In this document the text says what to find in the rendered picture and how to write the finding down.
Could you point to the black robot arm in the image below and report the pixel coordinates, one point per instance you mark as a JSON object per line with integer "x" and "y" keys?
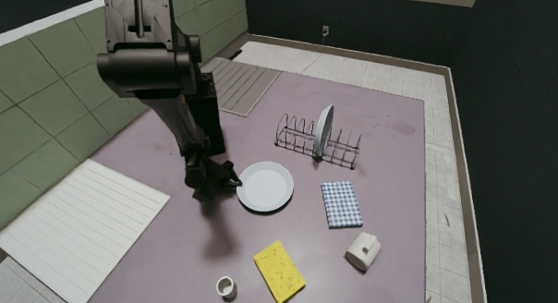
{"x": 143, "y": 55}

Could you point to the yellow sponge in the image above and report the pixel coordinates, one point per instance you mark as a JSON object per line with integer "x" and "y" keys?
{"x": 280, "y": 273}

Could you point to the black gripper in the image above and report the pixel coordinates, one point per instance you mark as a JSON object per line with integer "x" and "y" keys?
{"x": 228, "y": 173}

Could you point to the small grey cup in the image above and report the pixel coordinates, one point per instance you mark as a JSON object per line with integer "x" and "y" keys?
{"x": 224, "y": 285}

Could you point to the white mug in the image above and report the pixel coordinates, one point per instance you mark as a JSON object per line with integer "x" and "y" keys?
{"x": 360, "y": 252}

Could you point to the white ribbed draining mat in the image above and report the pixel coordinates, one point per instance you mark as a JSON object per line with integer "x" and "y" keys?
{"x": 74, "y": 235}

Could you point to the blue and white checkered towel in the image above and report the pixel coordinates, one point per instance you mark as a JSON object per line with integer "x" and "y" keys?
{"x": 341, "y": 205}

